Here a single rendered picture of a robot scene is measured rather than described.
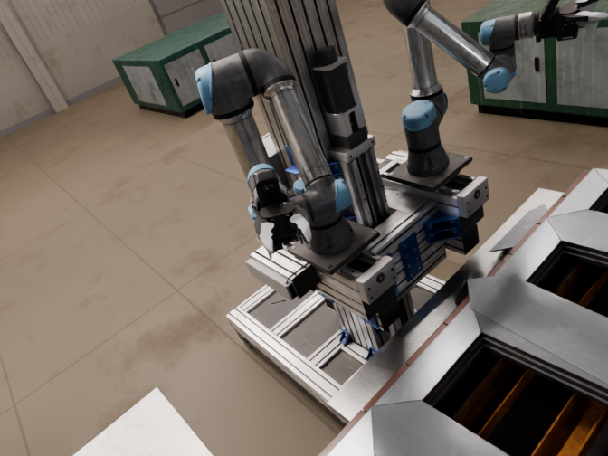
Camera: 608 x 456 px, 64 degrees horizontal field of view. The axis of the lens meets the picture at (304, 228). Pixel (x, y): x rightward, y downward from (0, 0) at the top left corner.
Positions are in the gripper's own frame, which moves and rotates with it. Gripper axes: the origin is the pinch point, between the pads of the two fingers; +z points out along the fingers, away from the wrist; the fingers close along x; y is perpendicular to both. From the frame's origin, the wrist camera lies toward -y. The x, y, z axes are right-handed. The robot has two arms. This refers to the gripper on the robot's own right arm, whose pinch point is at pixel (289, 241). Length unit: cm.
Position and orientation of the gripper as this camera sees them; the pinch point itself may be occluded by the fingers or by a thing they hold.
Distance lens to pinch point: 87.7
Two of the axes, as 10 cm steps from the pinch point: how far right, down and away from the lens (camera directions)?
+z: 2.3, 4.8, -8.5
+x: -9.6, 2.6, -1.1
